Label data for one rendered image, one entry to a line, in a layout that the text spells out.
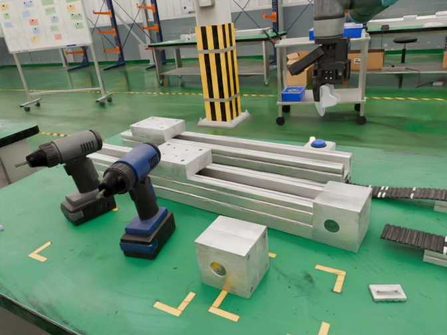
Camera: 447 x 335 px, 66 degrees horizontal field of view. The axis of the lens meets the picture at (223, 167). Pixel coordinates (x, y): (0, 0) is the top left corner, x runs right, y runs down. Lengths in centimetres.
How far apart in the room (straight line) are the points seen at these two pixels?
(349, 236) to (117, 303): 45
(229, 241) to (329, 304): 19
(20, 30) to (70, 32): 84
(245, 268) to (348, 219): 23
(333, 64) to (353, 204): 40
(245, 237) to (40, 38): 607
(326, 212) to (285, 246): 11
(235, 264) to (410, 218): 44
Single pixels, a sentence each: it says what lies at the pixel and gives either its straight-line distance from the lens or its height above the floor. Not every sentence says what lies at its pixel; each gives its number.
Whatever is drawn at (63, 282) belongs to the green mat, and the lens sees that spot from 78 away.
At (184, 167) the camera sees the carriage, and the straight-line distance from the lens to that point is 85.
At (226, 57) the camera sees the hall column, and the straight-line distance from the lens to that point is 396.
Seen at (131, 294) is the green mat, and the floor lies 78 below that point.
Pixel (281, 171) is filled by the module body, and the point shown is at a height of 83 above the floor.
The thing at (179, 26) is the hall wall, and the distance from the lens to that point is 1024.
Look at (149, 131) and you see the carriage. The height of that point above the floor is 89.
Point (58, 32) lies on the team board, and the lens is 632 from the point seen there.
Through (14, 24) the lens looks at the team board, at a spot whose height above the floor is 136.
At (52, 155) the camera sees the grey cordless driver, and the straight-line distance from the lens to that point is 88.
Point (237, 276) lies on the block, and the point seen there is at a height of 82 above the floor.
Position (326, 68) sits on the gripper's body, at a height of 107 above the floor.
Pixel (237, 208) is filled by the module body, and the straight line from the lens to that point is 81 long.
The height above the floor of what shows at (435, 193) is 81.
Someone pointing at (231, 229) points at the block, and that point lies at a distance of 63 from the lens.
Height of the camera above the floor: 124
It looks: 25 degrees down
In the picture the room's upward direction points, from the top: 6 degrees counter-clockwise
